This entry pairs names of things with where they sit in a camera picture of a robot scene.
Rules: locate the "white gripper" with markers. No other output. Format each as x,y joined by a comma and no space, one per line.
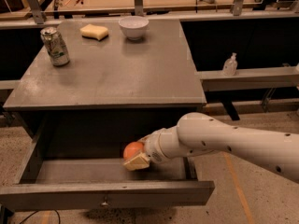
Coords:
152,149

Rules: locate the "orange fruit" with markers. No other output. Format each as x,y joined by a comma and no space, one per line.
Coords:
131,149

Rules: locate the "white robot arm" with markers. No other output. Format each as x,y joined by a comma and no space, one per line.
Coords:
197,134

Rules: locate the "open grey top drawer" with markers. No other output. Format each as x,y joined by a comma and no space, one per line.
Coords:
74,161

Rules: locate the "grey cabinet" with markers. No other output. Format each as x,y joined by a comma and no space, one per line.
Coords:
112,91

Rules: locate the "clear sanitizer pump bottle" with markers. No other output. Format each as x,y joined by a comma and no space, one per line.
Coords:
230,65

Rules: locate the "white ceramic bowl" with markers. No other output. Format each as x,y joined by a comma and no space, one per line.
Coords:
134,27

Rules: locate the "yellow sponge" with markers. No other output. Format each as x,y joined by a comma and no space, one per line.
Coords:
94,31

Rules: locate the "crushed green soda can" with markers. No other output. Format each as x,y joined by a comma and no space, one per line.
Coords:
55,46

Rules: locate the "grey metal rail shelf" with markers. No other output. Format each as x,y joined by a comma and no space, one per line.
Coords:
249,79

